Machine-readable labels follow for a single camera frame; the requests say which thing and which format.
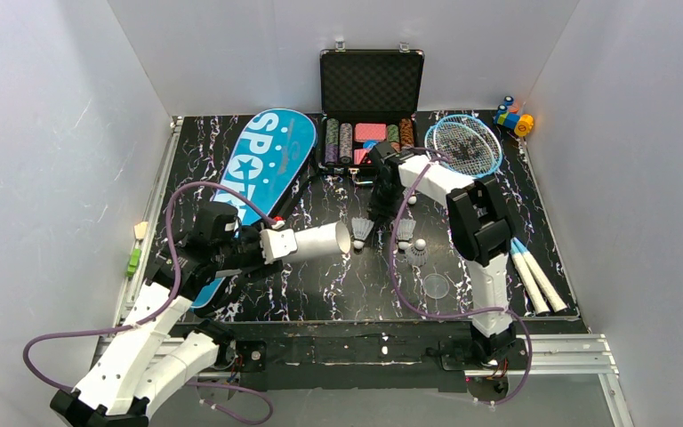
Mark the white shuttlecock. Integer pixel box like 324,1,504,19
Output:
405,238,429,267

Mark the clear plastic tube lid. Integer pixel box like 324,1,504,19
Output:
422,273,450,300

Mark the white shuttlecock tube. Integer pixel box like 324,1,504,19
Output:
284,222,352,263

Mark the colourful toy block train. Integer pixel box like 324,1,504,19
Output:
493,95,534,138

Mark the green clip on rail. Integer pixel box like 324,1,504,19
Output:
125,247,141,278

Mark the grey shuttlecock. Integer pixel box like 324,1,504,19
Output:
396,218,416,251
351,217,374,251

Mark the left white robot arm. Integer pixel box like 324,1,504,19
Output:
50,202,298,426

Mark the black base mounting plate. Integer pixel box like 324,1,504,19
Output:
165,318,591,395

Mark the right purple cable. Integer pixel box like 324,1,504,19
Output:
388,147,534,407

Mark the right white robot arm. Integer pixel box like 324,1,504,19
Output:
368,142,518,364

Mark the black poker chip case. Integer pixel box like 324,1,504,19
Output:
314,46,425,186

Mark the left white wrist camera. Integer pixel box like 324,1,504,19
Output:
259,220,298,265

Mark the blue badminton racket lower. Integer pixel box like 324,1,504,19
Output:
433,113,569,313

